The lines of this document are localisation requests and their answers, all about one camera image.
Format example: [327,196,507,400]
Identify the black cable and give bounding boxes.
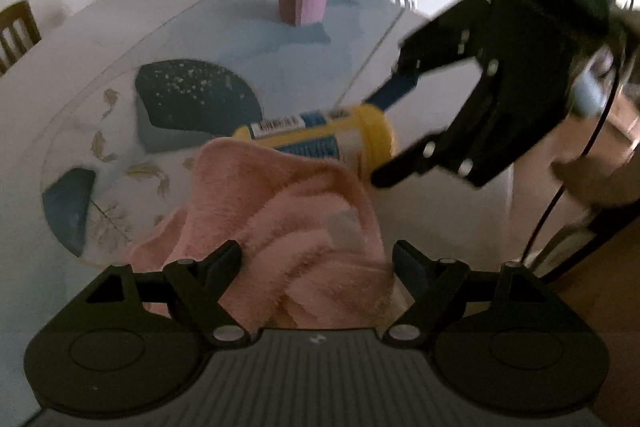
[521,32,629,269]

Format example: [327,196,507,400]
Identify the pink towel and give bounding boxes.
[122,139,402,331]

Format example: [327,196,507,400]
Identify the round printed placemat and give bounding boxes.
[40,58,266,269]

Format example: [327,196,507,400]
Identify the yellow bottle with blue label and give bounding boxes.
[232,103,399,180]

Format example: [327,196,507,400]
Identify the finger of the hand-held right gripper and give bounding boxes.
[369,133,476,189]
[366,0,497,110]

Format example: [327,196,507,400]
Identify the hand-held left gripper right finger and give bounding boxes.
[382,240,554,349]

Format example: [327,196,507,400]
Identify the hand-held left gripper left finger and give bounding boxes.
[84,240,251,349]

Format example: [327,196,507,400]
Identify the wooden slatted chair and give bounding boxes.
[0,0,44,76]

